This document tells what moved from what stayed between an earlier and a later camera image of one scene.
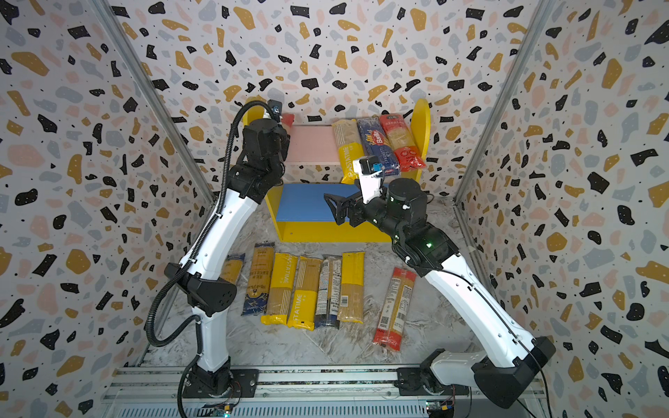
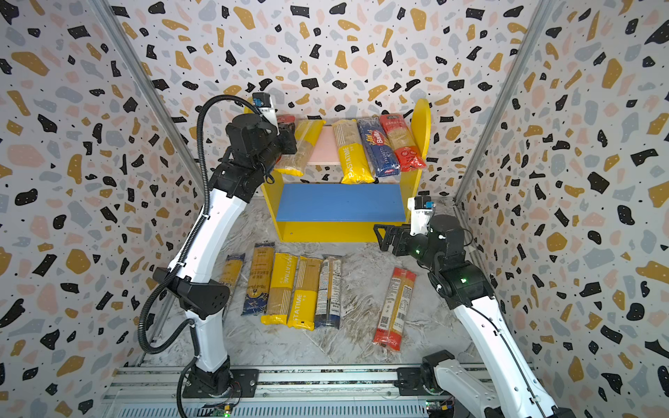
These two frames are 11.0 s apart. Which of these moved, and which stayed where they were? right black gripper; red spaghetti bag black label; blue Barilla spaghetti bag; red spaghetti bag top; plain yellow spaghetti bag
Moved: right black gripper; plain yellow spaghetti bag
Stayed: red spaghetti bag top; blue Barilla spaghetti bag; red spaghetti bag black label
